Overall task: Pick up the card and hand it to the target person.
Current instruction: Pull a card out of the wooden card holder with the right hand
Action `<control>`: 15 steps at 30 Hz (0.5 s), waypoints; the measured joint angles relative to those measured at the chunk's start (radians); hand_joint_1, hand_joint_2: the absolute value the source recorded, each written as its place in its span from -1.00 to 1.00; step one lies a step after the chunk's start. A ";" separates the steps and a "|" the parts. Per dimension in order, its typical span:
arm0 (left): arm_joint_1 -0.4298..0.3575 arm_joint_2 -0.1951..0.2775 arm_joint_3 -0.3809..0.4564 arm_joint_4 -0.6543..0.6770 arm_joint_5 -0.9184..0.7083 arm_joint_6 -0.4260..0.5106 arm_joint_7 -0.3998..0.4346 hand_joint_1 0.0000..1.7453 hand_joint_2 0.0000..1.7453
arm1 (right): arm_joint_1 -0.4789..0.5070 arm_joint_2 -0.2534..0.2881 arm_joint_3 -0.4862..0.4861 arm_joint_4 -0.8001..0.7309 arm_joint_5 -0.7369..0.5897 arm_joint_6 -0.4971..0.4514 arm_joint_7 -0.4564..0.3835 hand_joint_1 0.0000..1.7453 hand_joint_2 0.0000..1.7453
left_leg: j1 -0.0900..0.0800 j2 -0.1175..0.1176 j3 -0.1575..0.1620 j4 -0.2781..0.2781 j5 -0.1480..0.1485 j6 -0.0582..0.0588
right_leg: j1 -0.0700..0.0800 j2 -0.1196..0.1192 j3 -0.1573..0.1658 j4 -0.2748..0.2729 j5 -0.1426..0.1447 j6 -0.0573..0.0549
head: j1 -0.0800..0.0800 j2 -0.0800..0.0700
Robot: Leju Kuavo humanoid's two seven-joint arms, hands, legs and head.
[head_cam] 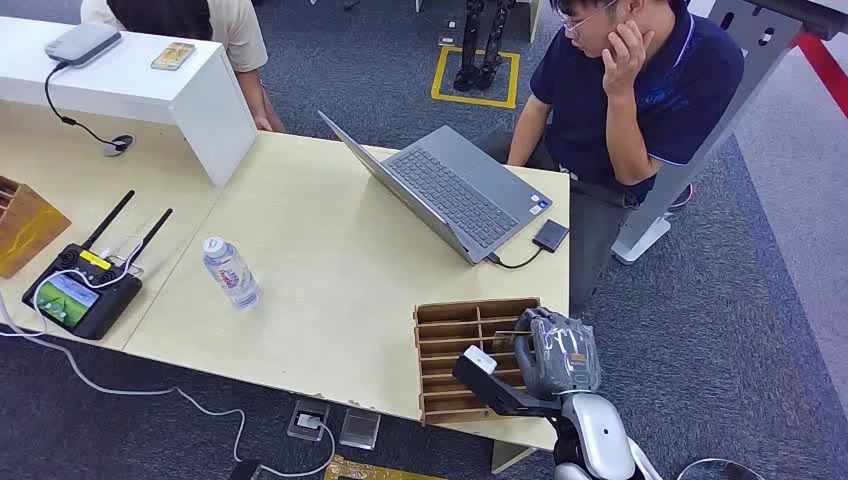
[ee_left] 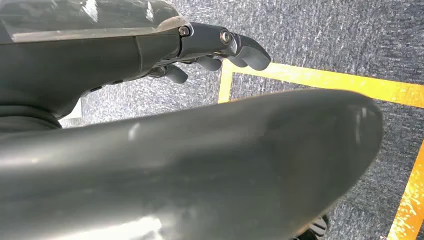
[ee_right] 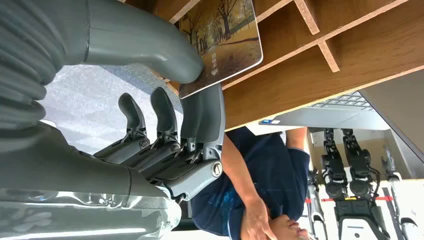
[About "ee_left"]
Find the yellow floor tape strip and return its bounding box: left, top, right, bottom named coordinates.
left=386, top=140, right=424, bottom=240
left=217, top=60, right=235, bottom=105
left=219, top=59, right=424, bottom=109

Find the black ribbed object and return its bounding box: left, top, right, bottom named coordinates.
left=293, top=215, right=330, bottom=240

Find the white flat object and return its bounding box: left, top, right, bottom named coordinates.
left=58, top=98, right=83, bottom=129

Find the ribbed grey left arm sleeve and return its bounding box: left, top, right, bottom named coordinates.
left=0, top=105, right=63, bottom=134

